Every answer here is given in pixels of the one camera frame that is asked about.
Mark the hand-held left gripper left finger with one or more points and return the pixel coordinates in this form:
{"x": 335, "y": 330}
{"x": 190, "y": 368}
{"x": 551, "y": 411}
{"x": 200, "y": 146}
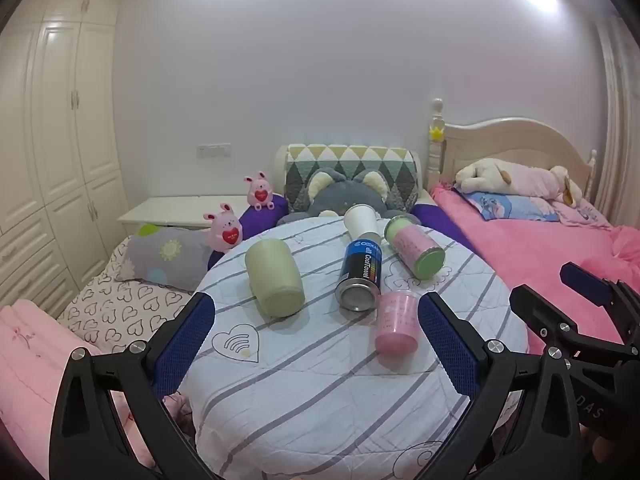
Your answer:
{"x": 192, "y": 332}

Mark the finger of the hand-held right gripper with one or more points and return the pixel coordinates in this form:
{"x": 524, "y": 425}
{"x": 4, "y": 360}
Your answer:
{"x": 582, "y": 277}
{"x": 550, "y": 312}

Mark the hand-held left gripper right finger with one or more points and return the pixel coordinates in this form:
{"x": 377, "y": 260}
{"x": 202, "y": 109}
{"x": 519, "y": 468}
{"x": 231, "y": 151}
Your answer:
{"x": 442, "y": 332}

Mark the pink and green cup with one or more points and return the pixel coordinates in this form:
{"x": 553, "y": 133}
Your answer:
{"x": 415, "y": 247}

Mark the pale green cup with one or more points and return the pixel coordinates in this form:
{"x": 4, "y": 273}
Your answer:
{"x": 272, "y": 280}

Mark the white paper cup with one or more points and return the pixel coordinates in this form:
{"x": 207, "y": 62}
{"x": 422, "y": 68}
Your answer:
{"x": 361, "y": 222}

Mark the pink cartoon pillow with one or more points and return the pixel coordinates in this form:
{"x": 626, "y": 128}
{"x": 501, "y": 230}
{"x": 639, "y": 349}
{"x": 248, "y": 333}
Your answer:
{"x": 582, "y": 215}

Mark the pink bed sheet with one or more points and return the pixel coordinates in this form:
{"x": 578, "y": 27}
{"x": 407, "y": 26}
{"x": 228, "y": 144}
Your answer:
{"x": 525, "y": 250}

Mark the heart print blanket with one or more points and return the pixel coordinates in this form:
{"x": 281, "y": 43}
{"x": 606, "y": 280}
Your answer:
{"x": 125, "y": 305}

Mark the grey flower pillow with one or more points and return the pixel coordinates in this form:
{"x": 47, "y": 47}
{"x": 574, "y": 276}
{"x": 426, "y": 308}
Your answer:
{"x": 165, "y": 257}

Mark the blue spray can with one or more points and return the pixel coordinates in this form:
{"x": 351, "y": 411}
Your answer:
{"x": 361, "y": 272}

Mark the pink plush toy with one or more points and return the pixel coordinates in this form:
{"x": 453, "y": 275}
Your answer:
{"x": 537, "y": 182}

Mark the pink rabbit toy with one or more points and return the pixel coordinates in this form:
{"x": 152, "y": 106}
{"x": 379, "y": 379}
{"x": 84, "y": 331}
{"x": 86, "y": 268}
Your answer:
{"x": 226, "y": 232}
{"x": 260, "y": 192}

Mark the blue cartoon pillow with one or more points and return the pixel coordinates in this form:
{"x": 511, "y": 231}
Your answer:
{"x": 505, "y": 206}

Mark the white bedside table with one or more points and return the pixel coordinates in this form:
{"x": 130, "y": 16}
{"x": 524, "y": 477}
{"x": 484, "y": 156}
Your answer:
{"x": 170, "y": 210}

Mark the white plush dog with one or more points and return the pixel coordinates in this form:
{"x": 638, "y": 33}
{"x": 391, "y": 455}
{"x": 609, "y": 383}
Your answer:
{"x": 480, "y": 172}

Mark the pale curtain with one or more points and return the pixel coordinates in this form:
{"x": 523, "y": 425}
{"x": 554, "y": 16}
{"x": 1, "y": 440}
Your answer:
{"x": 622, "y": 135}

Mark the white wooden headboard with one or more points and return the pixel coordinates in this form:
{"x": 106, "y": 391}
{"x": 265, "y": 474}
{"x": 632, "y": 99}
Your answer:
{"x": 515, "y": 140}

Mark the pink folded blanket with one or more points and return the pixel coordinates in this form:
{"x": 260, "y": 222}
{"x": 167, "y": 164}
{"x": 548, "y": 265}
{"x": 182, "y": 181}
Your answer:
{"x": 30, "y": 360}

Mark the grey cat plush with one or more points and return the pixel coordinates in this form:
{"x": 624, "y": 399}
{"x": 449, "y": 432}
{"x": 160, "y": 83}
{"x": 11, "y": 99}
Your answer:
{"x": 345, "y": 192}

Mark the triangle pattern cushion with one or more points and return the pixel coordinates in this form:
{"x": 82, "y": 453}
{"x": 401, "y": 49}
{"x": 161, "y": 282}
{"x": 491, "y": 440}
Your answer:
{"x": 350, "y": 160}

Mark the yellow crown ornament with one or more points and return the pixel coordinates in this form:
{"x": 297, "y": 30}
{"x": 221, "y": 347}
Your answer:
{"x": 437, "y": 134}

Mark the cream wardrobe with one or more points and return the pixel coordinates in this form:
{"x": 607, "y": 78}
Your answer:
{"x": 55, "y": 135}

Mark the white wall socket panel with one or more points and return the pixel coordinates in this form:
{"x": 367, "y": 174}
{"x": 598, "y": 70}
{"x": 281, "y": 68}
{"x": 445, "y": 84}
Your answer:
{"x": 214, "y": 150}

